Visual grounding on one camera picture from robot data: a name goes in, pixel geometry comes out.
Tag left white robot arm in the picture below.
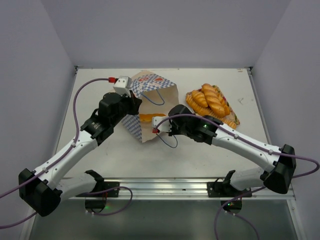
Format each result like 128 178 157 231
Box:
18 92 142 217

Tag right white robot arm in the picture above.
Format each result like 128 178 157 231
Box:
168 104 297 197

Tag small orange bread roll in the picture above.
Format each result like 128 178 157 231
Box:
191 90 209 108

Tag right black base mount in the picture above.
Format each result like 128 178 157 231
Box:
206 178 252 214

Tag aluminium rail frame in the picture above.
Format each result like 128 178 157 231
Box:
32 177 293 201

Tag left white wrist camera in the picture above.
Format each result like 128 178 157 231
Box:
113 76 132 97

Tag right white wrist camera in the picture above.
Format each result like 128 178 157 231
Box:
151 116 172 134

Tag checkered paper bag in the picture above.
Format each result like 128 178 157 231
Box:
121 70 179 143

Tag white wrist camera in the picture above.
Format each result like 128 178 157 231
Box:
151 116 172 134
113 76 132 97

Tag long ridged orange bread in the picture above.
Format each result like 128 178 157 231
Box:
185 94 237 129

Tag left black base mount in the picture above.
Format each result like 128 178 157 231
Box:
84 181 120 213

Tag twisted orange bread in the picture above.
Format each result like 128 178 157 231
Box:
201 83 231 118

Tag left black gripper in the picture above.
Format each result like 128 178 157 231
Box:
110 89 142 126

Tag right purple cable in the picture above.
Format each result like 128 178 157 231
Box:
152 113 320 240

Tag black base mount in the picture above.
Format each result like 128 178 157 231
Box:
206 178 252 214
84 181 120 213

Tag floral tray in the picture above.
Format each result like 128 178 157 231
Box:
185 84 241 130

